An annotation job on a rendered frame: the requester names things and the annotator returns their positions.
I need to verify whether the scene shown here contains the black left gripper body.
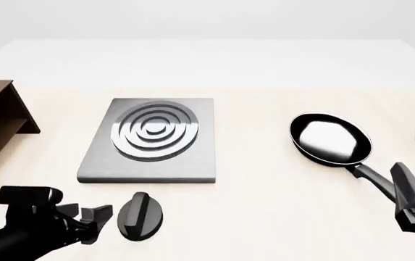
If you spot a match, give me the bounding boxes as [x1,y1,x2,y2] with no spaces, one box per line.
[54,202,85,244]

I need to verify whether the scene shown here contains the flat grey stove plate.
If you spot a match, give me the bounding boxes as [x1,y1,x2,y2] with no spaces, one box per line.
[76,97,217,185]

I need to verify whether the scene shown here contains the black frying pan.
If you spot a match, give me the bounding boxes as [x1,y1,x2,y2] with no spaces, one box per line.
[289,111,398,204]

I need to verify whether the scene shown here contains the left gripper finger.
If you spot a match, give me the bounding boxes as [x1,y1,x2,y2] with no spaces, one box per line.
[78,222,101,246]
[80,204,114,224]

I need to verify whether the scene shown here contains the round black stove knob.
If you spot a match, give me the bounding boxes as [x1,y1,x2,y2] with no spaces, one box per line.
[117,191,166,241]

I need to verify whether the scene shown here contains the brown wooden shelf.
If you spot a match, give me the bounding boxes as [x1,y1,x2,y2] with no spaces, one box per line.
[0,79,42,214]

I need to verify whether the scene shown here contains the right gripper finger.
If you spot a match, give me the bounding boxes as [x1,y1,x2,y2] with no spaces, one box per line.
[389,161,415,210]

